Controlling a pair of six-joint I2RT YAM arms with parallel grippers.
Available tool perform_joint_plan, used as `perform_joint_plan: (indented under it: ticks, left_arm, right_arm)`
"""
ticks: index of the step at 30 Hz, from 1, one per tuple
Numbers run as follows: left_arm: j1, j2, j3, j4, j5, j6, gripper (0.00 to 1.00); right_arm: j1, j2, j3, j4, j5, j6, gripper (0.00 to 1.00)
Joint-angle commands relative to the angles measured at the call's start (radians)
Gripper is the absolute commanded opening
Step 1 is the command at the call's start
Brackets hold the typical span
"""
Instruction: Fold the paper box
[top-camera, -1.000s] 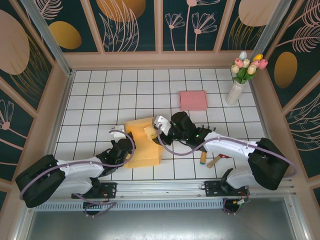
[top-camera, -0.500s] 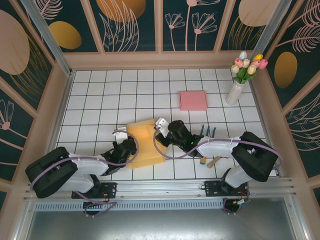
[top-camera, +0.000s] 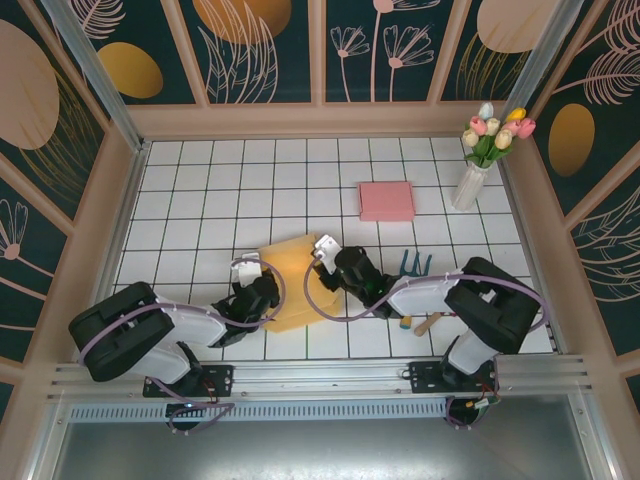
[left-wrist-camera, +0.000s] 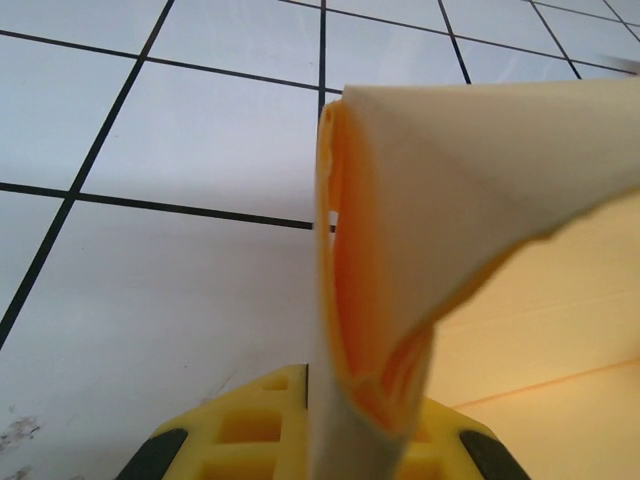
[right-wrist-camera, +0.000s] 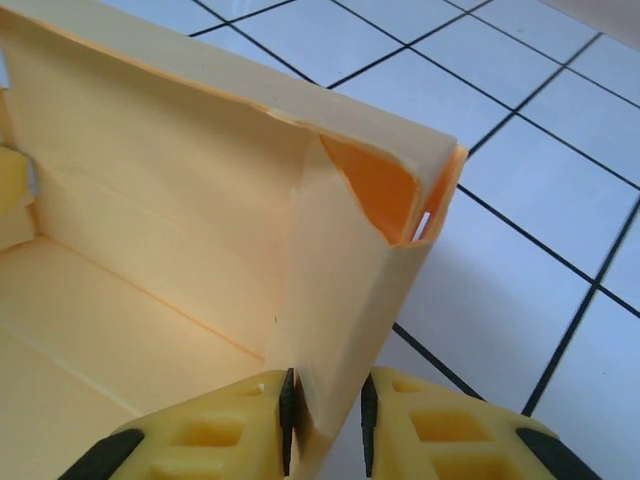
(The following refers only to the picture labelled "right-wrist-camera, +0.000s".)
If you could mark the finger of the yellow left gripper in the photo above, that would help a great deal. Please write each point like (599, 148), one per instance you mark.
(11, 180)

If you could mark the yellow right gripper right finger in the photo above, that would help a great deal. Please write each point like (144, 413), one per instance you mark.
(450, 440)

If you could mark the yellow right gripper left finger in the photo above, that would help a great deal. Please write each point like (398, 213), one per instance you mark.
(210, 435)

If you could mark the yellow paper box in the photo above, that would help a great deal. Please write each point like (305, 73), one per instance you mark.
(150, 225)

